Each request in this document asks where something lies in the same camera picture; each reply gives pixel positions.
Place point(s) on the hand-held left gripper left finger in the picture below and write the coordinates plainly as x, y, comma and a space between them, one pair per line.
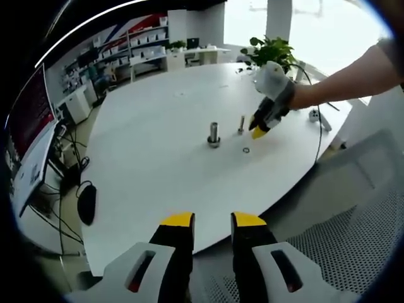
173, 259

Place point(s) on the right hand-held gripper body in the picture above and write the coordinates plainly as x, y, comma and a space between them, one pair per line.
274, 83

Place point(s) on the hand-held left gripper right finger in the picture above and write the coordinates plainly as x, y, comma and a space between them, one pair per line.
249, 259

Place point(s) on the thin metal threaded stud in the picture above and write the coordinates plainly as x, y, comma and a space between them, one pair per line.
242, 123

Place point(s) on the small metal washer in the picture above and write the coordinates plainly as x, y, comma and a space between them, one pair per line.
242, 150

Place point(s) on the large metal threaded stud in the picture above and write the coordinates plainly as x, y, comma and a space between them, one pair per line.
214, 129

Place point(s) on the large metal washer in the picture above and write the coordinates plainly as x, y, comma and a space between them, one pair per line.
209, 142

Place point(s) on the person's right hand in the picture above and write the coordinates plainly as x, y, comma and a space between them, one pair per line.
304, 98

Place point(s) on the green plant in white pot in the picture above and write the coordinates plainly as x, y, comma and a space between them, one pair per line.
277, 50

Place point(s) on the white handheld controller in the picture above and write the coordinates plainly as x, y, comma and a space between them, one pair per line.
314, 115

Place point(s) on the small black monitor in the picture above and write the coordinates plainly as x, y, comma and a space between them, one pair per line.
193, 43

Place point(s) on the long white desk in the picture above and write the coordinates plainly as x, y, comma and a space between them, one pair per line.
176, 61

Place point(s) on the black oval object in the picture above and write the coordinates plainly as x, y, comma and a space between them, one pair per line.
86, 205

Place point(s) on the small green potted plant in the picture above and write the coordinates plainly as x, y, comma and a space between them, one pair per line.
177, 45

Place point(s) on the grey mesh office chair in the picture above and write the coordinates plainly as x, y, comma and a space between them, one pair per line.
347, 195

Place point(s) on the white shelving unit with boxes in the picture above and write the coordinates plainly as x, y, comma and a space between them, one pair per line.
142, 39

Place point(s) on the wooden chair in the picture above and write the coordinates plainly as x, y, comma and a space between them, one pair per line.
112, 74

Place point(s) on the white standing desk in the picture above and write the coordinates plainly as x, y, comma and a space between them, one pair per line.
31, 176

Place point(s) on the white cabinet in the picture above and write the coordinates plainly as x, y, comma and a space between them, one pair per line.
77, 105

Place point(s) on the long white ceiling light strip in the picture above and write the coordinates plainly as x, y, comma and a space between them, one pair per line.
63, 38

